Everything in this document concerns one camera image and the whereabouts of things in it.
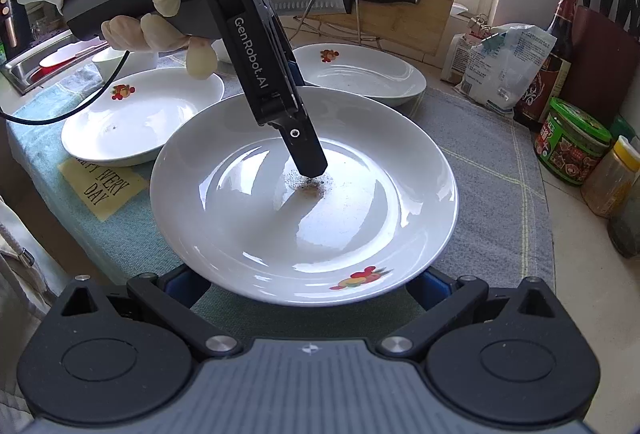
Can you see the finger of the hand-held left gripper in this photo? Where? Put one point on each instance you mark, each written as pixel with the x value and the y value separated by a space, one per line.
pixel 307 154

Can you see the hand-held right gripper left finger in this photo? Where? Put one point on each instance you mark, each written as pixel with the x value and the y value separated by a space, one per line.
pixel 187 286

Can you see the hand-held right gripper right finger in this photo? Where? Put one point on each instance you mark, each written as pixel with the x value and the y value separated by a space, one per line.
pixel 430 289

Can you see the white fruit-print plate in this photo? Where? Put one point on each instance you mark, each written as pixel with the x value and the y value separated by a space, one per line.
pixel 370 74
pixel 140 129
pixel 350 224

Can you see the grey checkered dish towel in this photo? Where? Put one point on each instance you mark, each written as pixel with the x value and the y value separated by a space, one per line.
pixel 490 194

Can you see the white and red packet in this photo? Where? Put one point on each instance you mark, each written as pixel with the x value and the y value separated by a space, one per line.
pixel 462 59

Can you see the red and white plastic basket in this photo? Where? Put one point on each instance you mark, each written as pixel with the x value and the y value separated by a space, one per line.
pixel 55 62

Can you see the green-lidded sauce jar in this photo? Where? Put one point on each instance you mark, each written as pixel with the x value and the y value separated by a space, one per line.
pixel 570 144

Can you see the yellow-lidded spice jar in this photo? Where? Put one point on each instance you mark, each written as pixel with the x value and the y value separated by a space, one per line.
pixel 607 179

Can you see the metal binder clip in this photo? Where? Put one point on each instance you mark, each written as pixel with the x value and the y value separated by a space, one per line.
pixel 480 25

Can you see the green binder clip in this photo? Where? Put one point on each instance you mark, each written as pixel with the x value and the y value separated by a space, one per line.
pixel 492 42

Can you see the clear printed plastic bag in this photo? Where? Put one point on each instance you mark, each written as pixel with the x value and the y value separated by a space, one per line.
pixel 505 64

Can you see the stainless steel sink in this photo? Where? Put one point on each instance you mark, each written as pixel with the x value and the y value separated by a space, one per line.
pixel 20 69

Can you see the dark soy sauce bottle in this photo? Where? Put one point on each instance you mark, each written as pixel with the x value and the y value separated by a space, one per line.
pixel 550 79

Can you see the green-capped bottle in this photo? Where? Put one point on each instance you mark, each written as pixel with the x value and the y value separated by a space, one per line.
pixel 622 128

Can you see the dark red knife block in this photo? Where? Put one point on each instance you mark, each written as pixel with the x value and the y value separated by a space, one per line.
pixel 605 64

